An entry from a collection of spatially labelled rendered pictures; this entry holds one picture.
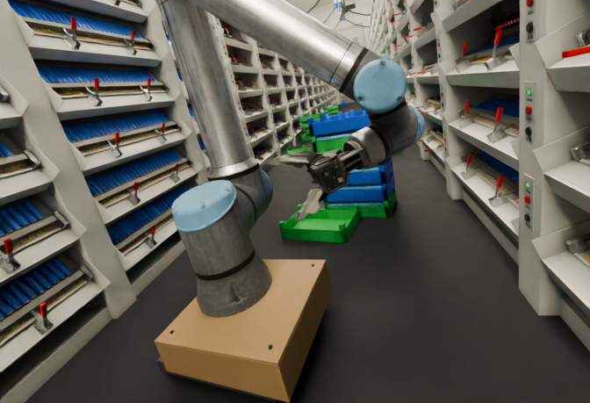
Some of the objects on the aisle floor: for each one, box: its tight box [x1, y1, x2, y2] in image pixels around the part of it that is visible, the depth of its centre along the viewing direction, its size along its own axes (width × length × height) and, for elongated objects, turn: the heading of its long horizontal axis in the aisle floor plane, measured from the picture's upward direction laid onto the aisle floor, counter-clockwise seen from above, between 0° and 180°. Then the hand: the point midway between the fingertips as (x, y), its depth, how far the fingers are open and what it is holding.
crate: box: [324, 186, 397, 218], centre depth 142 cm, size 30×20×8 cm
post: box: [431, 0, 501, 200], centre depth 108 cm, size 20×9×177 cm, turn 112°
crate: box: [278, 204, 360, 243], centre depth 130 cm, size 30×20×8 cm
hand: (279, 193), depth 67 cm, fingers open, 14 cm apart
